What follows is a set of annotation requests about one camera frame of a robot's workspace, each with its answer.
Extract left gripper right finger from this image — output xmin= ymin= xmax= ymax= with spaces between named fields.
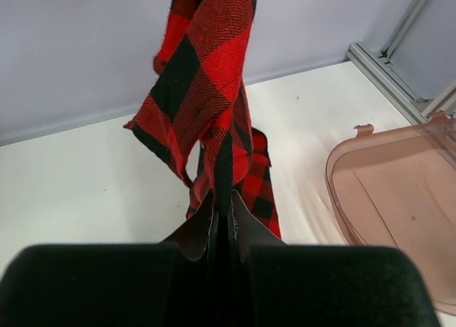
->
xmin=231 ymin=193 xmax=440 ymax=326

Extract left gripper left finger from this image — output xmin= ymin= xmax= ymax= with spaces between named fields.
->
xmin=1 ymin=196 xmax=217 ymax=326

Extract red black plaid shirt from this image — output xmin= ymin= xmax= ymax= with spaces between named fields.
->
xmin=126 ymin=0 xmax=281 ymax=236

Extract pink translucent plastic basin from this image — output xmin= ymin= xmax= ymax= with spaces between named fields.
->
xmin=325 ymin=111 xmax=455 ymax=315

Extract right aluminium frame posts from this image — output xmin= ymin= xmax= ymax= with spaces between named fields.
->
xmin=346 ymin=0 xmax=455 ymax=123

